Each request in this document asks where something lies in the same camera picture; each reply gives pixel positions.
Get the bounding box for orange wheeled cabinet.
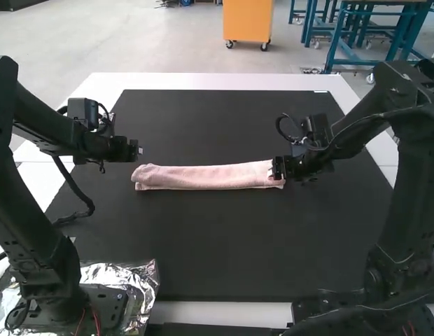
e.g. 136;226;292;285
222;0;275;52

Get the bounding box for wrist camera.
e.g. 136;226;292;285
300;113;333;148
66;97;101;131

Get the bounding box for pale towel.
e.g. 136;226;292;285
130;158;286;193

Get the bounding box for silver foil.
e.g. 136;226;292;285
0;258;160;333

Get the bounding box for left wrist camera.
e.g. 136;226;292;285
66;97;101;131

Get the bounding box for black mat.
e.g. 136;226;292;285
44;89;395;304

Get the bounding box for black cable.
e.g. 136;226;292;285
50;155;97;225
275;112;307;144

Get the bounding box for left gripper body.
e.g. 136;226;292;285
108;135;146;164

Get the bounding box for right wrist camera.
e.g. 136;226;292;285
300;113;333;148

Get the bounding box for blue metal frame cart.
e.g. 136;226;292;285
323;0;434;85
288;0;347;49

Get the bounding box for dark base panel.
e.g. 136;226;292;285
146;322;294;336

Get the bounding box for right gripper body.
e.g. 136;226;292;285
271;148;335;183

